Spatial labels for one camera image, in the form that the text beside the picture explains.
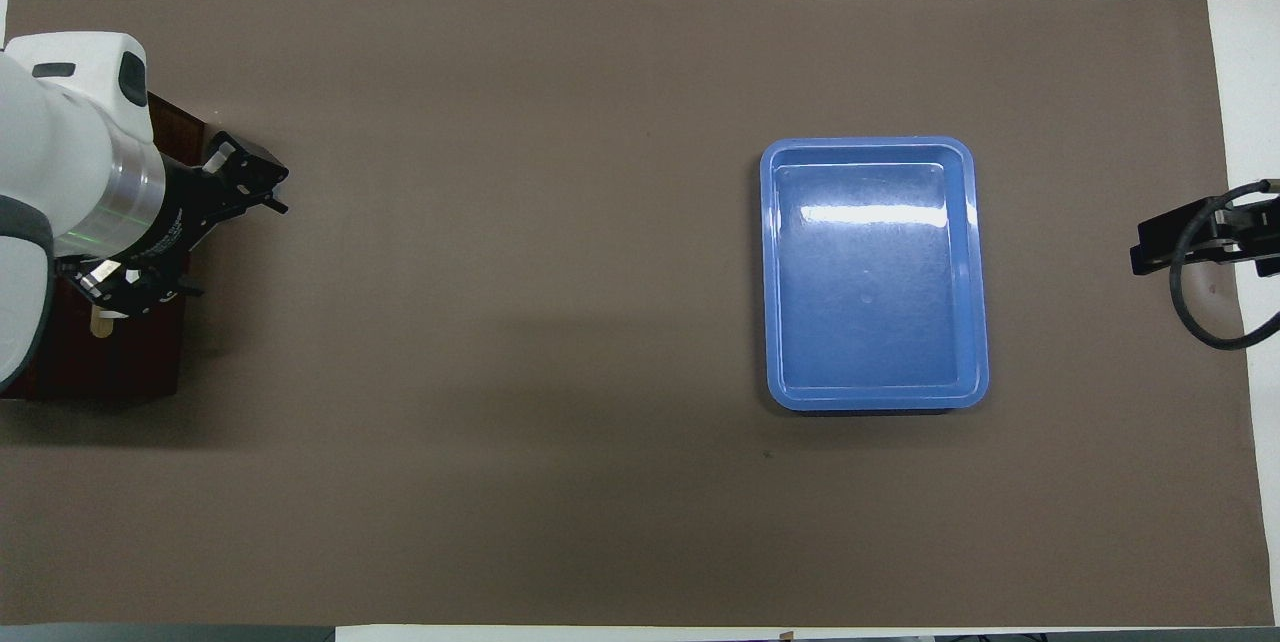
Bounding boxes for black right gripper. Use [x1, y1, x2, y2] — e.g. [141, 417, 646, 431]
[1130, 197, 1280, 278]

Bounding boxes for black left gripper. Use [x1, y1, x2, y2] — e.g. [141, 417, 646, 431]
[60, 130, 291, 318]

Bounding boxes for dark wooden drawer cabinet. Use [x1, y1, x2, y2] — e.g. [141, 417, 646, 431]
[0, 92, 206, 401]

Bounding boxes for blue plastic tray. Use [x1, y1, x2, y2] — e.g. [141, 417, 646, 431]
[759, 136, 991, 413]

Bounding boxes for brown table mat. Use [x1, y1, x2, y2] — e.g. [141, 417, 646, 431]
[0, 0, 1274, 629]

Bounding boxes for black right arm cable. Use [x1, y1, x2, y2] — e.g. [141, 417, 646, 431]
[1170, 180, 1280, 351]

